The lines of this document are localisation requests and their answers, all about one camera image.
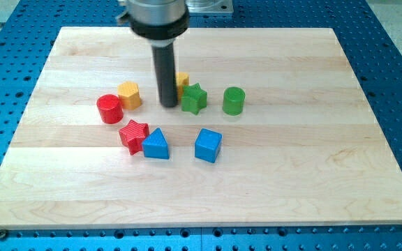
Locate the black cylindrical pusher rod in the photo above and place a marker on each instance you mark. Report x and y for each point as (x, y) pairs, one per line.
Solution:
(164, 67)

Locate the yellow heart block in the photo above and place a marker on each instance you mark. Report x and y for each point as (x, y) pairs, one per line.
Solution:
(182, 80)

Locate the light wooden board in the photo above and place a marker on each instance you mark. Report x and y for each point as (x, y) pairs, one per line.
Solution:
(306, 150)

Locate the yellow hexagon block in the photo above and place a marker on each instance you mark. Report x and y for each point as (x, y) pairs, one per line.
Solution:
(129, 95)

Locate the green star block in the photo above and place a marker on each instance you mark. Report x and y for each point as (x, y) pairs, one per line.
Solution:
(193, 99)

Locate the red cylinder block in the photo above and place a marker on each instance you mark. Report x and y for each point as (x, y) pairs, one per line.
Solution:
(110, 109)

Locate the green cylinder block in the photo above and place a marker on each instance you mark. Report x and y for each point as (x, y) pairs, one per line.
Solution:
(233, 100)

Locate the red star block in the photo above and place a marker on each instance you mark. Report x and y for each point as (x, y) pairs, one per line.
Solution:
(132, 135)

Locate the blue triangle block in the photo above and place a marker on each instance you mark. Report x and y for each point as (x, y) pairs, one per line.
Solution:
(156, 146)

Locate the blue cube block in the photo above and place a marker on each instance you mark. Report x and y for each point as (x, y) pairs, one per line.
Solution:
(208, 145)

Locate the blue perforated table plate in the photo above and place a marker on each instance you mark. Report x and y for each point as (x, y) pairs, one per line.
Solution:
(28, 34)

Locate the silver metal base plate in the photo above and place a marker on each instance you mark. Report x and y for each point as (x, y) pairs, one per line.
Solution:
(210, 7)

